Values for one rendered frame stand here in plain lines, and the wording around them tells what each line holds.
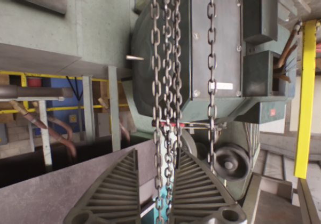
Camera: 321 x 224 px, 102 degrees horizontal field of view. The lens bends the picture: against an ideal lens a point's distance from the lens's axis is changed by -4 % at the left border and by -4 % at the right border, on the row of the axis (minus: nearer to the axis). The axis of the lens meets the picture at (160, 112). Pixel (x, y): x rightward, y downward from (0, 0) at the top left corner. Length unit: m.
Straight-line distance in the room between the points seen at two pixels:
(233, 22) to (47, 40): 0.60
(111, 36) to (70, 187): 0.71
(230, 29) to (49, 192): 0.84
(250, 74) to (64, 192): 0.81
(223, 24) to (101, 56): 0.52
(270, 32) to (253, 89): 0.18
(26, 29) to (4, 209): 0.58
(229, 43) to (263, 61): 0.11
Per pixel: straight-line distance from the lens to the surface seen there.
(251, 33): 0.53
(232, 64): 0.48
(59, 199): 0.75
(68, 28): 0.67
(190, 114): 0.41
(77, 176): 0.73
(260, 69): 0.49
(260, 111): 0.64
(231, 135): 1.35
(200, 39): 0.39
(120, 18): 0.87
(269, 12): 0.58
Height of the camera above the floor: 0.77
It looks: 5 degrees up
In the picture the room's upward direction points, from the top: 179 degrees clockwise
